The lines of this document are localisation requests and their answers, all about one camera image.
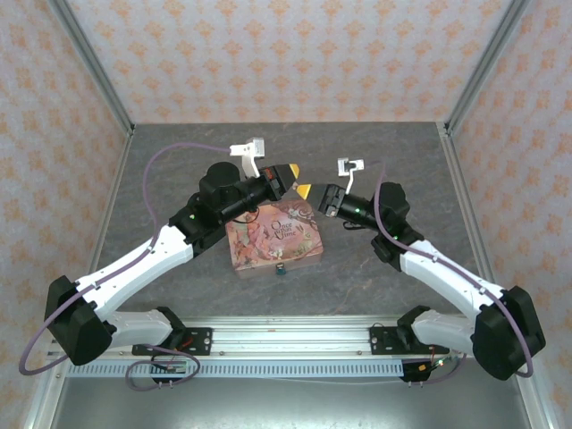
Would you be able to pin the pink illustrated tin box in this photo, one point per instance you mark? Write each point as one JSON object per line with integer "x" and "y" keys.
{"x": 277, "y": 241}

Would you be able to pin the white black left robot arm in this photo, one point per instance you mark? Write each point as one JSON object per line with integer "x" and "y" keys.
{"x": 134, "y": 263}

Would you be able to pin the aluminium table side rail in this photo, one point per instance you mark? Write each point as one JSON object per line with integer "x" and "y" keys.
{"x": 465, "y": 201}
{"x": 114, "y": 192}

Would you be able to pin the aluminium frame post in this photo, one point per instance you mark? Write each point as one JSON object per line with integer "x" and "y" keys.
{"x": 487, "y": 62}
{"x": 91, "y": 62}

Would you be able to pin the small circuit board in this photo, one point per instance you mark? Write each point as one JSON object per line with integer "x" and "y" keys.
{"x": 172, "y": 367}
{"x": 435, "y": 364}

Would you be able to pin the small blue padlock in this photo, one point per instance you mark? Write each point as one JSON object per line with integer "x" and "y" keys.
{"x": 280, "y": 270}

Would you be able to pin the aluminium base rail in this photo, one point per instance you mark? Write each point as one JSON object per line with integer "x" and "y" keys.
{"x": 290, "y": 339}

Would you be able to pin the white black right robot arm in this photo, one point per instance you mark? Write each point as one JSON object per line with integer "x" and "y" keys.
{"x": 447, "y": 268}

